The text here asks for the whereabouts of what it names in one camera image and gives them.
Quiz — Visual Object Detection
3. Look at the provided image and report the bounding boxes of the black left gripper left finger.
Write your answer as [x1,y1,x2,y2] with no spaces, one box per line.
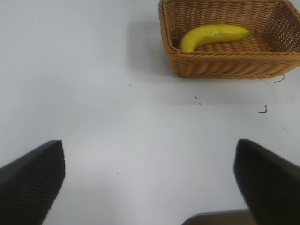
[0,140,66,225]

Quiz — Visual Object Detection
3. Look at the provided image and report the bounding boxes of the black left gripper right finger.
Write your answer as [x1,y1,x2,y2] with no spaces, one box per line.
[233,138,300,225]

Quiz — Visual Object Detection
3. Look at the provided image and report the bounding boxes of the yellow banana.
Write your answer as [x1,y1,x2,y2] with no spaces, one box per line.
[179,24,251,53]

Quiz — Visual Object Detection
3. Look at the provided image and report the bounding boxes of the tan woven wicker basket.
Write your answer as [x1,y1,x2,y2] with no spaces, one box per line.
[158,0,300,79]

